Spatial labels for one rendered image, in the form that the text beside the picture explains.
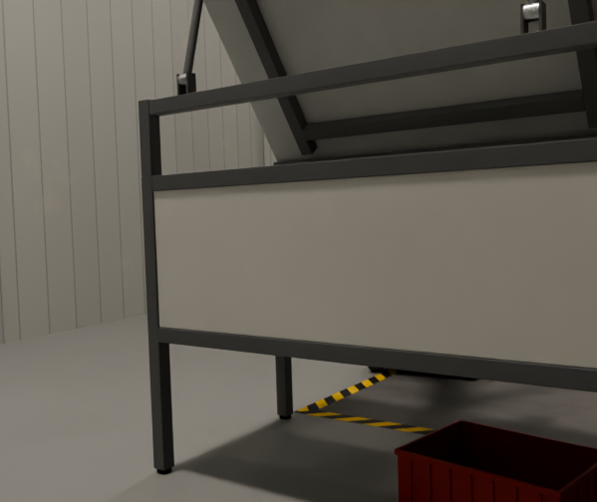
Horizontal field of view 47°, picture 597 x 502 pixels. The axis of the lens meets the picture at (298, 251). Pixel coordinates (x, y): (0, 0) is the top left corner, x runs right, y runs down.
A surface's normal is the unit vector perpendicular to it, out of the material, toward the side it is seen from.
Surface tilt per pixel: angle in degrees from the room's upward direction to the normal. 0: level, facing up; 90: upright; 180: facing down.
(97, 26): 90
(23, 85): 90
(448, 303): 90
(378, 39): 127
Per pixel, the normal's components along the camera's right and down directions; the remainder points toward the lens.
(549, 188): -0.57, 0.06
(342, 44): -0.44, 0.65
